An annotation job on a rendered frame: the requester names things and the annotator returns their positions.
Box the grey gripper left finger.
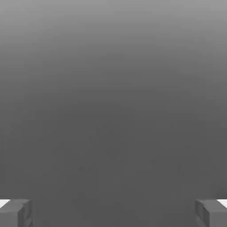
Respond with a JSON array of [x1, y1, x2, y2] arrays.
[[0, 199, 33, 227]]

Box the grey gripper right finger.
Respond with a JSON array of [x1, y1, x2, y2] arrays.
[[194, 199, 227, 227]]

